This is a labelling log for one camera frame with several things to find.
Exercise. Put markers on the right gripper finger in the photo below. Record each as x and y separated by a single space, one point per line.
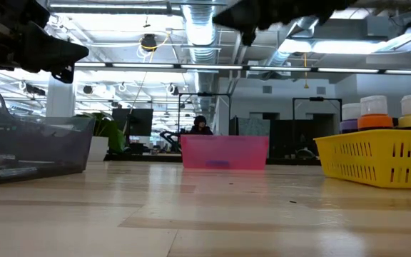
248 37
259 16

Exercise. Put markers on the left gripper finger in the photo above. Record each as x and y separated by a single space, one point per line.
64 74
55 53

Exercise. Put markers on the purple paint bottle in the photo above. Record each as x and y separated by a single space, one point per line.
350 125

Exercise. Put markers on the orange paint bottle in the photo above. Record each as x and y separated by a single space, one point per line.
375 122

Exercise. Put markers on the white pillar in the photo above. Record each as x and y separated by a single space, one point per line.
60 100

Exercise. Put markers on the long ceiling light bar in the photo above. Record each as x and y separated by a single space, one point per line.
141 65

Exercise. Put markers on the grey translucent plastic tray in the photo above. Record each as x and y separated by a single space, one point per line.
41 150

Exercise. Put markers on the green plant in white pot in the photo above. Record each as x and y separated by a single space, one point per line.
100 150

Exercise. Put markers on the black office monitor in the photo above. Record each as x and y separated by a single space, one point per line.
139 121

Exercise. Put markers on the person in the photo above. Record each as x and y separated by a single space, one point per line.
201 126

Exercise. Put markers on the pink translucent plastic tray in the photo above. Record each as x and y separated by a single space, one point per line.
244 150

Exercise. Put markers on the yellow slotted plastic basket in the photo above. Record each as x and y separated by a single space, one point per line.
351 157

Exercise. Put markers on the silver slanted ventilation duct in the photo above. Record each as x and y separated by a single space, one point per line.
298 35

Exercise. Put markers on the silver round ventilation duct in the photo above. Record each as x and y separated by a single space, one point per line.
200 35

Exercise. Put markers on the black station frame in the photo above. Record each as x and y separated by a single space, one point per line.
317 99
204 94

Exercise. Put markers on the black aluminium table frame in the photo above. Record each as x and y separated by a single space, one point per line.
148 157

